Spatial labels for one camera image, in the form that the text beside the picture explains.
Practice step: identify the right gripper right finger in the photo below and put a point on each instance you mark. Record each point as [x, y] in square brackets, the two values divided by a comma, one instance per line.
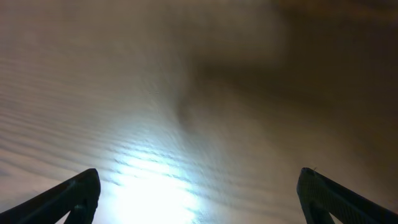
[322, 199]

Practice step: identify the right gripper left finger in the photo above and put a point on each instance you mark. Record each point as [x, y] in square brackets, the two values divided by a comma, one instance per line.
[76, 198]

